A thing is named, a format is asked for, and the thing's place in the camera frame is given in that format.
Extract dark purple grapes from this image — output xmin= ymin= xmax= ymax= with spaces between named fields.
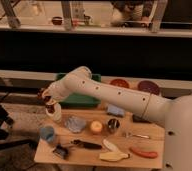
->
xmin=45 ymin=104 xmax=55 ymax=114

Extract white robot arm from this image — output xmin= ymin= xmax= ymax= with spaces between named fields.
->
xmin=40 ymin=66 xmax=192 ymax=171

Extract white paper cup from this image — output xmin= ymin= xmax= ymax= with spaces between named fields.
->
xmin=46 ymin=103 xmax=62 ymax=123

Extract blue plastic cup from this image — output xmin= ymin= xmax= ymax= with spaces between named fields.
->
xmin=39 ymin=126 xmax=55 ymax=143

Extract metal cup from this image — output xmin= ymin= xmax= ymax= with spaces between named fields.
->
xmin=107 ymin=118 xmax=120 ymax=133

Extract green plastic tray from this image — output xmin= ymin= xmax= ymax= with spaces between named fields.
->
xmin=56 ymin=73 xmax=101 ymax=108

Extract crumpled blue cloth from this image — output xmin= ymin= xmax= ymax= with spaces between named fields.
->
xmin=64 ymin=116 xmax=87 ymax=133

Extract black chair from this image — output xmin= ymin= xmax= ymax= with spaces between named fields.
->
xmin=0 ymin=92 xmax=39 ymax=160

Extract black binder clip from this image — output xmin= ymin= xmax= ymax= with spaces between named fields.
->
xmin=53 ymin=145 xmax=69 ymax=159

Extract blue sponge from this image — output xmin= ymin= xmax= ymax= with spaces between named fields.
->
xmin=107 ymin=104 xmax=125 ymax=117

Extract red plate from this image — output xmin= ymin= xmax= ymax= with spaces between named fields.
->
xmin=110 ymin=79 xmax=129 ymax=88

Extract red bowl on shelf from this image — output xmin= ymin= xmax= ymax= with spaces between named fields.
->
xmin=51 ymin=16 xmax=63 ymax=25

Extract white plastic spoon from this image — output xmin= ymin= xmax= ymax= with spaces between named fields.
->
xmin=103 ymin=139 xmax=119 ymax=152

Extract yellow banana toy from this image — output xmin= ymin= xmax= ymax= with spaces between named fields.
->
xmin=99 ymin=151 xmax=130 ymax=162

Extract black rectangular block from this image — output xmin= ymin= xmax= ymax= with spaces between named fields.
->
xmin=132 ymin=115 xmax=151 ymax=124

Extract purple plate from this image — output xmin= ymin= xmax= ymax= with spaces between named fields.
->
xmin=137 ymin=80 xmax=160 ymax=95

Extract person in background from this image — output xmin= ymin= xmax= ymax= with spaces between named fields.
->
xmin=111 ymin=0 xmax=154 ymax=27

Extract black handled brush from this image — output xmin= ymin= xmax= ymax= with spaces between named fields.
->
xmin=71 ymin=139 xmax=102 ymax=150

